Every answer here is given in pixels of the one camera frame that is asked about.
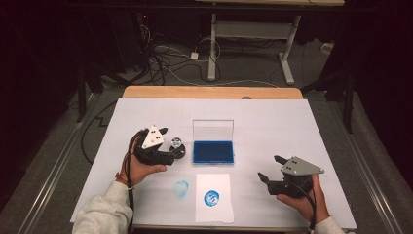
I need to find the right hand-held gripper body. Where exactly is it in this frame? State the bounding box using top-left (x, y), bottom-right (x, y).
top-left (267, 156), bottom-right (325, 199)

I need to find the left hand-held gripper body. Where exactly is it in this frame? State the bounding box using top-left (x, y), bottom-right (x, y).
top-left (133, 125), bottom-right (169, 166)

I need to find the person's left hand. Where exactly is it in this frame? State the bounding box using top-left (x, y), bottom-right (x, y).
top-left (119, 130), bottom-right (168, 187)

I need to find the person's right hand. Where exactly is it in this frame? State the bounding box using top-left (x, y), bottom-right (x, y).
top-left (276, 174), bottom-right (330, 223)

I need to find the white board table cover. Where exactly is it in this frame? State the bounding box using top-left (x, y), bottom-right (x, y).
top-left (69, 97), bottom-right (357, 231)

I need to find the white paper sheet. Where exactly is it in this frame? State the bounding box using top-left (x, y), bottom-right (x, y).
top-left (194, 173), bottom-right (235, 224)

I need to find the wooden table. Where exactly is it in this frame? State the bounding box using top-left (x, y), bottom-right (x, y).
top-left (77, 85), bottom-right (357, 234)

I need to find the black stand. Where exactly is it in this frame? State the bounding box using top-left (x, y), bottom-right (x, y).
top-left (75, 62), bottom-right (105, 124)
top-left (300, 62), bottom-right (356, 135)

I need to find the white-framed desk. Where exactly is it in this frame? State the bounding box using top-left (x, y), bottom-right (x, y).
top-left (194, 0), bottom-right (346, 86)

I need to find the white box on floor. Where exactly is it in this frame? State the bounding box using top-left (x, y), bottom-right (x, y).
top-left (320, 42), bottom-right (335, 55)

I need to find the right hand-held gripper black cable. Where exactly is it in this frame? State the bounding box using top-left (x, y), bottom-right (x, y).
top-left (287, 180), bottom-right (319, 232)

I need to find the red bracelet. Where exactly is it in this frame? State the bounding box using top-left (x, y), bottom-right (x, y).
top-left (115, 173), bottom-right (134, 190)

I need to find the tangle of black floor cables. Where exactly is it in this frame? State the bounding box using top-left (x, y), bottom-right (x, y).
top-left (139, 22), bottom-right (222, 86)

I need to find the black floor cable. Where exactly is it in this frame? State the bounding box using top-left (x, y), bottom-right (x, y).
top-left (80, 101), bottom-right (119, 165)

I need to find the metal floor rail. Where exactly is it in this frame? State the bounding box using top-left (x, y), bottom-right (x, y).
top-left (326, 100), bottom-right (404, 234)
top-left (18, 92), bottom-right (102, 234)

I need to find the white floor cable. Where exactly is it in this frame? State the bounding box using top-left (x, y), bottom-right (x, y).
top-left (165, 66), bottom-right (281, 89)

